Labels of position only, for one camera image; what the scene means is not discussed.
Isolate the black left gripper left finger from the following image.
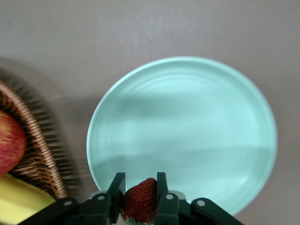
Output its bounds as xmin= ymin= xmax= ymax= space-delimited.
xmin=22 ymin=172 xmax=127 ymax=225

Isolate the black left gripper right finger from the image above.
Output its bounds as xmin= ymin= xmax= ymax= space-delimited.
xmin=156 ymin=172 xmax=246 ymax=225

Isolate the red strawberry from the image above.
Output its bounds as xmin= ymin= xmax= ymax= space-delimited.
xmin=120 ymin=177 xmax=158 ymax=223

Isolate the pale green round plate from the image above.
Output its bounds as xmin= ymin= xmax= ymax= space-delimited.
xmin=86 ymin=55 xmax=278 ymax=215

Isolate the brown wicker basket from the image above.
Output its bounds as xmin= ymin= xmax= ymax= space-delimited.
xmin=0 ymin=79 xmax=68 ymax=200

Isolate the yellow banana bunch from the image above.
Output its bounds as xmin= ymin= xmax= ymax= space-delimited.
xmin=0 ymin=172 xmax=57 ymax=225

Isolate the red apple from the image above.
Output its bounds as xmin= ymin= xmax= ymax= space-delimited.
xmin=0 ymin=109 xmax=27 ymax=177

